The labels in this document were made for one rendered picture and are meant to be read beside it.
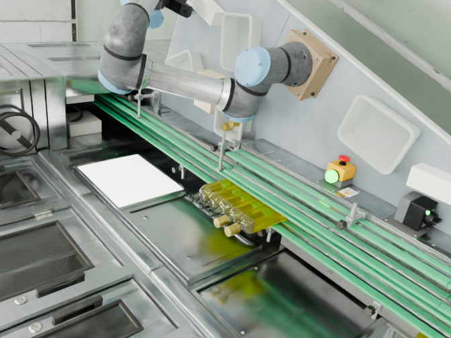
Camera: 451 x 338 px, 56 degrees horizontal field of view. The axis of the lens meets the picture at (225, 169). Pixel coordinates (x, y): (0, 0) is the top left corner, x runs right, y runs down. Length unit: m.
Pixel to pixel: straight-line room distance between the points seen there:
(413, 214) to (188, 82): 0.79
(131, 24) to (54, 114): 1.01
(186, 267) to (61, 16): 4.01
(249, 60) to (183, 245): 0.68
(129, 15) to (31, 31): 3.75
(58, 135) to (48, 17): 2.92
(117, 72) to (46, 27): 3.76
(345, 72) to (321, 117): 0.19
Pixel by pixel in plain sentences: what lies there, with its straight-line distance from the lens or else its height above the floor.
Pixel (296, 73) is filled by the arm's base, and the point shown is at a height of 0.89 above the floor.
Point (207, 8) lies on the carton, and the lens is 1.89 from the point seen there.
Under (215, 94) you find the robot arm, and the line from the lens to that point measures 1.41.
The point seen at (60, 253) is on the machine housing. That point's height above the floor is 1.58.
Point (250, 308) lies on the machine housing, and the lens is 1.41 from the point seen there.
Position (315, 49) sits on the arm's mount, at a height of 0.83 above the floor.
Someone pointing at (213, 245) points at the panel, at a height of 1.13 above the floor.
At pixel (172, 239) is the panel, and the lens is 1.58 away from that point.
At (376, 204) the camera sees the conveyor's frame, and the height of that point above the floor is 0.80.
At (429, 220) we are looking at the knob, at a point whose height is 0.82.
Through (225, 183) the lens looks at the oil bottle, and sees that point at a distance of 1.66.
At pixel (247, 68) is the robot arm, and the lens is 1.36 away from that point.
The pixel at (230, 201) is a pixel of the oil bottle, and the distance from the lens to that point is 1.54.
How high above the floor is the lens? 2.00
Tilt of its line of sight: 38 degrees down
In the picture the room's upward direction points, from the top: 105 degrees counter-clockwise
